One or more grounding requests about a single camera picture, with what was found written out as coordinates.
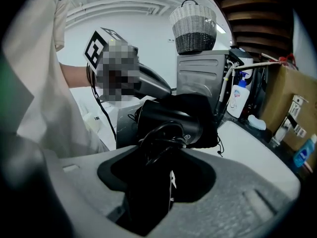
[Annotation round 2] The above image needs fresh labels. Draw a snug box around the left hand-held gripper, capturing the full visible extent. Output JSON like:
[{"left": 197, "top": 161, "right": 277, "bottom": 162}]
[{"left": 83, "top": 27, "right": 172, "bottom": 106}]

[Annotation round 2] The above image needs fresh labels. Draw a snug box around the chrome faucet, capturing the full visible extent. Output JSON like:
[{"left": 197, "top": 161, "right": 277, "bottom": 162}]
[{"left": 269, "top": 95, "right": 309, "bottom": 148}]

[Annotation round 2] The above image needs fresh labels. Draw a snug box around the large open cardboard box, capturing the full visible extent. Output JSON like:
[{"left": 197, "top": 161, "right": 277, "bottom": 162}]
[{"left": 234, "top": 53, "right": 317, "bottom": 173}]

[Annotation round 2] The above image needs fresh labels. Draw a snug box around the black cloth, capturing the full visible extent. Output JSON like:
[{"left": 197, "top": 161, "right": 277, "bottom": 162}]
[{"left": 170, "top": 93, "right": 225, "bottom": 157}]

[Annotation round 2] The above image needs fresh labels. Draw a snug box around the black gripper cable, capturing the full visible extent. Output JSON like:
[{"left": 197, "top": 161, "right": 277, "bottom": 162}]
[{"left": 86, "top": 65, "right": 117, "bottom": 141}]

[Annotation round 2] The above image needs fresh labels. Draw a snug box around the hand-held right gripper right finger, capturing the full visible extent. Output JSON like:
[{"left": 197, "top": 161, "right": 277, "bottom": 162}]
[{"left": 148, "top": 149, "right": 302, "bottom": 238}]

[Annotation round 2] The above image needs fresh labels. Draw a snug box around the dark wooden staircase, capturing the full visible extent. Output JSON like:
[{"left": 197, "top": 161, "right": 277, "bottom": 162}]
[{"left": 210, "top": 0, "right": 294, "bottom": 59}]

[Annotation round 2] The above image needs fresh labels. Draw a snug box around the person's left forearm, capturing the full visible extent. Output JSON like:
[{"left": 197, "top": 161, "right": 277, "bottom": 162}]
[{"left": 59, "top": 62, "right": 96, "bottom": 89}]

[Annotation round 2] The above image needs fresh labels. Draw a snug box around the grey hose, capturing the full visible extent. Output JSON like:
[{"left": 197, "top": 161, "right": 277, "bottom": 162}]
[{"left": 219, "top": 62, "right": 240, "bottom": 104}]

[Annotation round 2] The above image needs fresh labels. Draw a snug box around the white sink basin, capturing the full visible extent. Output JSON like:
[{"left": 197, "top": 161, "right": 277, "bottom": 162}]
[{"left": 215, "top": 120, "right": 302, "bottom": 183}]

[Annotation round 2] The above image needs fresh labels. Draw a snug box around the small blue bottle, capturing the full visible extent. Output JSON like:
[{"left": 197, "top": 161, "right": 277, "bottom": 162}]
[{"left": 293, "top": 134, "right": 317, "bottom": 168}]

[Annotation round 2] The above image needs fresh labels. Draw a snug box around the white pump bottle blue cap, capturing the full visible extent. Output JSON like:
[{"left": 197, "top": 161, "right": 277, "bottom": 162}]
[{"left": 226, "top": 70, "right": 251, "bottom": 119}]

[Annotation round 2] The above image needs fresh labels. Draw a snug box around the dark grey washing machine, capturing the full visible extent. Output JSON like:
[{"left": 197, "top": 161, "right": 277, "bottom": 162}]
[{"left": 176, "top": 50, "right": 240, "bottom": 116}]

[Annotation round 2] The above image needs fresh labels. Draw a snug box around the person's beige clothing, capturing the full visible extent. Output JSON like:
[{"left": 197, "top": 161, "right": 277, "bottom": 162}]
[{"left": 2, "top": 0, "right": 109, "bottom": 158}]

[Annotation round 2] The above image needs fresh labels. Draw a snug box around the woven two-tone basket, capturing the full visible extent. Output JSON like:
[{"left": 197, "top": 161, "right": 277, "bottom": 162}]
[{"left": 169, "top": 0, "right": 218, "bottom": 56}]

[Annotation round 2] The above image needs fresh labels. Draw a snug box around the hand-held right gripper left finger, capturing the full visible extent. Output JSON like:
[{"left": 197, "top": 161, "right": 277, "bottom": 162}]
[{"left": 60, "top": 145, "right": 136, "bottom": 218}]

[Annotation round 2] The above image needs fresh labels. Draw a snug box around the white round appliance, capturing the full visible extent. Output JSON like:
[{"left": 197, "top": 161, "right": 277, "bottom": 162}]
[{"left": 229, "top": 47, "right": 255, "bottom": 89}]

